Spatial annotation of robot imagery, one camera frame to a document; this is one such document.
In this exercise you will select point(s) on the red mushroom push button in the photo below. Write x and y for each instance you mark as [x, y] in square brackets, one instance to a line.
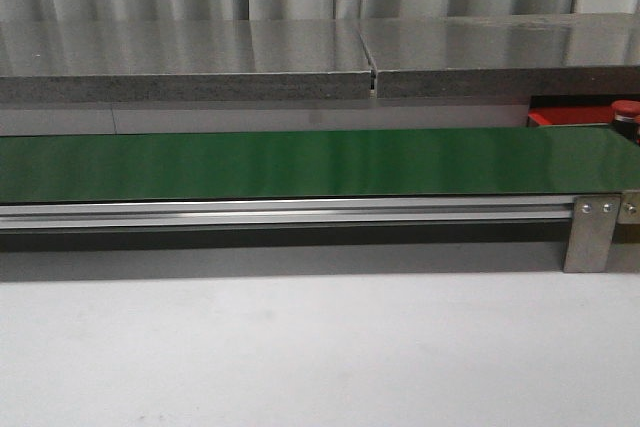
[624, 112]

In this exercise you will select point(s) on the green conveyor belt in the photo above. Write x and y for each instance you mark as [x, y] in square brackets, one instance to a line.
[316, 164]

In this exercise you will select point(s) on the red plastic tray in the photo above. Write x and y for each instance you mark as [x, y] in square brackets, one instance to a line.
[570, 116]

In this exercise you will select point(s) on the right grey stone shelf slab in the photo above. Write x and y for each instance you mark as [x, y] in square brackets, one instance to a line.
[521, 55]

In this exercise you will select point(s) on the grey stone shelf slab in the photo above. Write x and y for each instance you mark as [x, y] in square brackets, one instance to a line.
[145, 61]
[521, 55]

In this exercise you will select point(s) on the left grey stone shelf slab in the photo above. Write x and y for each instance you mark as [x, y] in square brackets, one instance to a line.
[145, 61]

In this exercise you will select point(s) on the aluminium conveyor side rail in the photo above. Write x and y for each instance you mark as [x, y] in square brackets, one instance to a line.
[287, 212]

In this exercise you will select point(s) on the steel conveyor support bracket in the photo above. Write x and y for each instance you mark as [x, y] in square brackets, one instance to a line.
[592, 228]

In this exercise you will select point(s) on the steel end bracket plate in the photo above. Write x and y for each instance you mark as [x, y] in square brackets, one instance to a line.
[629, 212]

